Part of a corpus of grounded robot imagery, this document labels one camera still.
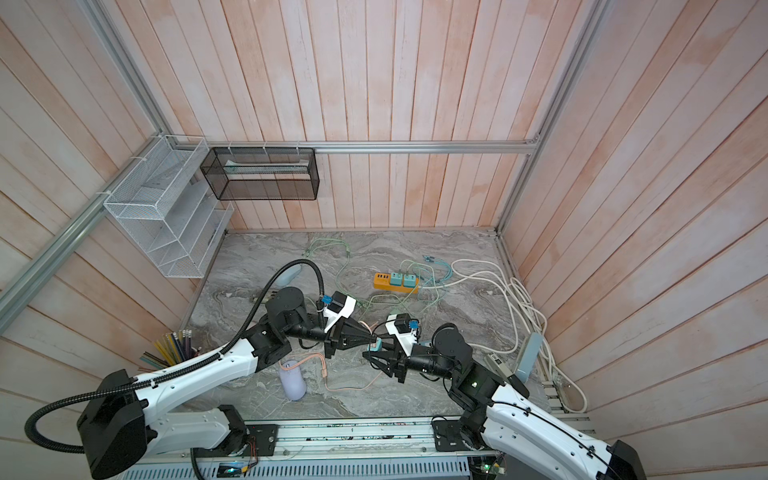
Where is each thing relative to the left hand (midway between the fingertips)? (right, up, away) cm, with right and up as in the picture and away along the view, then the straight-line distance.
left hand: (372, 342), depth 63 cm
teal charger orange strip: (+12, +11, +34) cm, 38 cm away
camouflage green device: (-37, +5, +36) cm, 51 cm away
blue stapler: (+45, -10, +21) cm, 51 cm away
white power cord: (+56, -20, +21) cm, 63 cm away
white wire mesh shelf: (-53, +29, +16) cm, 62 cm away
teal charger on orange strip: (+7, +11, +34) cm, 37 cm away
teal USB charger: (+1, -1, 0) cm, 1 cm away
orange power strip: (+3, +10, +39) cm, 41 cm away
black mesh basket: (-40, +49, +42) cm, 76 cm away
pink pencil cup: (-53, -5, +13) cm, 55 cm away
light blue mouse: (-31, +12, +40) cm, 52 cm away
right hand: (-1, -2, +4) cm, 4 cm away
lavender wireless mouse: (-23, -16, +18) cm, 33 cm away
